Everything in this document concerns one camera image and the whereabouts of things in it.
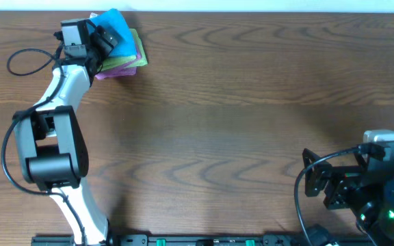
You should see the blue microfiber cloth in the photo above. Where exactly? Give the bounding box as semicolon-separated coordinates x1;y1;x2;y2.
90;8;137;57

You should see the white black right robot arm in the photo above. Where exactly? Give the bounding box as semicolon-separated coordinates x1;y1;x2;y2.
293;140;394;245

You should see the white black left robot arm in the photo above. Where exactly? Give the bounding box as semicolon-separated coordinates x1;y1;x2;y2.
1;18;120;245

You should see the top green folded cloth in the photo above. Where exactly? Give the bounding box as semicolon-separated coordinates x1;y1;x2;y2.
101;55;137;72

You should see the green folded cloth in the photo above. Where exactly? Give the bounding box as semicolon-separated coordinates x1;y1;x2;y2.
129;29;148;68
101;55;137;72

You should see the bottom purple folded cloth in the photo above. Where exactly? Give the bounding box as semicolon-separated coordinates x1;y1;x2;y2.
95;67;137;80

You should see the lower green folded cloth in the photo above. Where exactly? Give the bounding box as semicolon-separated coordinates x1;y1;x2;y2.
129;29;148;68

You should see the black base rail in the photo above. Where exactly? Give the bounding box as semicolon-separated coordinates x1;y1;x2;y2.
31;223;376;246

